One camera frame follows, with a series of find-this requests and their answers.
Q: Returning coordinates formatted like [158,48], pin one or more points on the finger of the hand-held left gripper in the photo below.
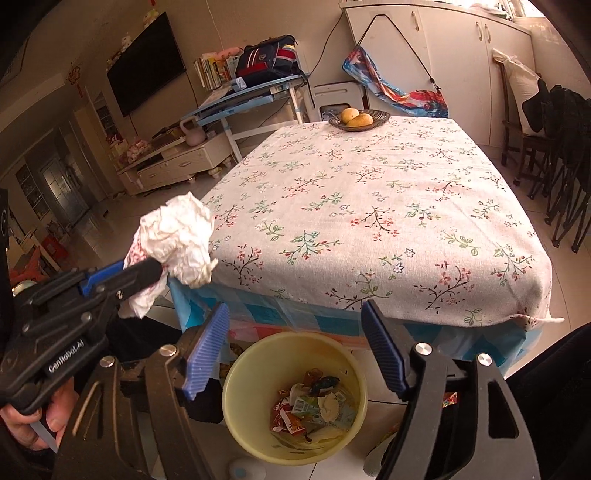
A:
[99,279]
[138,277]

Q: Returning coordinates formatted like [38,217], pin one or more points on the white pillow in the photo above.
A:
[519,87]

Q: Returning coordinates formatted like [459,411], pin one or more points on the pink floral bundle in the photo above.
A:
[138,150]

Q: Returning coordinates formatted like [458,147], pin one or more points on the white television cabinet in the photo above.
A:
[175,166]

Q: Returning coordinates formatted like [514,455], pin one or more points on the red patterned packet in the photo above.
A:
[449,400]

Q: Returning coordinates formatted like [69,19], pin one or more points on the red snack bag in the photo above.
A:
[288,420]

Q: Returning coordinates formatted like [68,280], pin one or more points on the woven fruit bowl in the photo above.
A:
[378,117]

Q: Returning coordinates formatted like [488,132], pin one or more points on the floral tablecloth table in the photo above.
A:
[369,194]

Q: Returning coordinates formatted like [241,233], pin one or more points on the black wall television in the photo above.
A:
[145,64]

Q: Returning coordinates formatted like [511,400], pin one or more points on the dark blue red backpack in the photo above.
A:
[268,60]

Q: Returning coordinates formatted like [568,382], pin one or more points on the black jacket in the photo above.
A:
[558,110]

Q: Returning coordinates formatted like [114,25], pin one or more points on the white air purifier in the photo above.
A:
[332,97]

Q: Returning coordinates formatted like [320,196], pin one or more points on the row of books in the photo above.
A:
[212,71]

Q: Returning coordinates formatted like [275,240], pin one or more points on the yellow plastic bin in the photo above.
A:
[249,415]

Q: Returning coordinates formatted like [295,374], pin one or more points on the red wall ornament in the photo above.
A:
[75,78]

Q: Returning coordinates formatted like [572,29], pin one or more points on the white paper wrapper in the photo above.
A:
[180,235]

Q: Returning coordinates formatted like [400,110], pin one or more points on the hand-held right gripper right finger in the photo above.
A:
[383,350]

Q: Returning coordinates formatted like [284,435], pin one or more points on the blue study desk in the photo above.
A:
[240,99]

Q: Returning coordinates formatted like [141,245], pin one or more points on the pale blue milk carton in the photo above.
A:
[302,406]

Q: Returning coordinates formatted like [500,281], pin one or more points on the pink plush toy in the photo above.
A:
[231,50]

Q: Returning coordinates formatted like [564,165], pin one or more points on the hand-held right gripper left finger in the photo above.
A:
[207,350]

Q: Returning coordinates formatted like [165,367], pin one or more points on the red plastic stool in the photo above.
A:
[27,267]

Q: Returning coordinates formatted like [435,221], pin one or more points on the yellow mango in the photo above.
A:
[349,114]
[362,121]

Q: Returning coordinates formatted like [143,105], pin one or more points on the small blue white box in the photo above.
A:
[239,83]

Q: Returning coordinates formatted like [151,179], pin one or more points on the person's dark clothing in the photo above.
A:
[554,392]

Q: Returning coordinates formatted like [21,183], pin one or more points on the black folding chair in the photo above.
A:
[568,184]

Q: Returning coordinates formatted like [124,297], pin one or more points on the person's left hand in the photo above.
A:
[27,427]

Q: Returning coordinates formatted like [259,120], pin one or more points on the dark wooden chair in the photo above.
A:
[510,147]

